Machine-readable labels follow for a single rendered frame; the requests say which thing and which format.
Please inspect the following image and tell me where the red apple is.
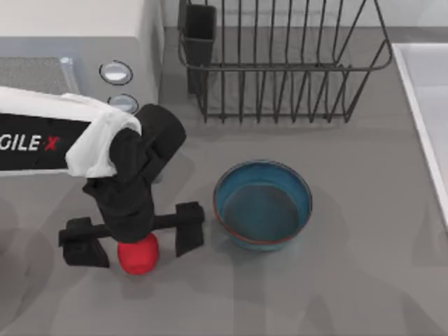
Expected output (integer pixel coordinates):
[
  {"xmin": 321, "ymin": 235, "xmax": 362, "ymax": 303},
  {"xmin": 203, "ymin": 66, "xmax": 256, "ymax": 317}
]
[{"xmin": 116, "ymin": 232, "xmax": 160, "ymax": 276}]

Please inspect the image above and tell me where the blue bowl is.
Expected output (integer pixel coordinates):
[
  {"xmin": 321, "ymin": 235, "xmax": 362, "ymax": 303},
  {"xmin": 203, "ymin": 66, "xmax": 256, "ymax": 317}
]
[{"xmin": 213, "ymin": 160, "xmax": 314, "ymax": 253}]

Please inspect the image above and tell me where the small silver microwave knob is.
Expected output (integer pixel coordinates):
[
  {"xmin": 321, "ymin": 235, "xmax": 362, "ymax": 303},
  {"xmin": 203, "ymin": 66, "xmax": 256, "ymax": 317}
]
[{"xmin": 106, "ymin": 93, "xmax": 140, "ymax": 115}]

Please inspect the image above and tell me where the large silver microwave knob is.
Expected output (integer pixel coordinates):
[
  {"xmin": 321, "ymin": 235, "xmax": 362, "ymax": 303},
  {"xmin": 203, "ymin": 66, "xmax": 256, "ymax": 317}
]
[{"xmin": 98, "ymin": 59, "xmax": 134, "ymax": 87}]

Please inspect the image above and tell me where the grey microwave door window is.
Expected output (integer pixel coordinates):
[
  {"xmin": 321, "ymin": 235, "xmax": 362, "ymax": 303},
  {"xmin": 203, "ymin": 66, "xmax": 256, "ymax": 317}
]
[{"xmin": 0, "ymin": 57, "xmax": 71, "ymax": 96}]

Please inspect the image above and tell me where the pale microwave oven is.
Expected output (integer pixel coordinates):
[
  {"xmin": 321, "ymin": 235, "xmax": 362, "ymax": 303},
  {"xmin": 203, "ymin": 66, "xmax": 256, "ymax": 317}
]
[{"xmin": 0, "ymin": 26, "xmax": 166, "ymax": 183}]

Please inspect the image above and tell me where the black cutlery holder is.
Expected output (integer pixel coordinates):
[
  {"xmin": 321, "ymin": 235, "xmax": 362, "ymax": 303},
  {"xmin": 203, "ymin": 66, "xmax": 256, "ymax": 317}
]
[{"xmin": 178, "ymin": 0, "xmax": 218, "ymax": 95}]

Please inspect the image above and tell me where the clear microwave door handle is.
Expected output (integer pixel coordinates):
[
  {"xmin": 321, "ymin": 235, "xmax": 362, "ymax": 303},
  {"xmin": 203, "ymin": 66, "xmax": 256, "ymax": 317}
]
[{"xmin": 58, "ymin": 56, "xmax": 77, "ymax": 96}]

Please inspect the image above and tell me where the dark wire dish rack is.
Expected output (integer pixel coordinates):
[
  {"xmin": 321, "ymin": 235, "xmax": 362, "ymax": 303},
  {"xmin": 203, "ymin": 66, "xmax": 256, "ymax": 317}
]
[{"xmin": 177, "ymin": 0, "xmax": 393, "ymax": 125}]

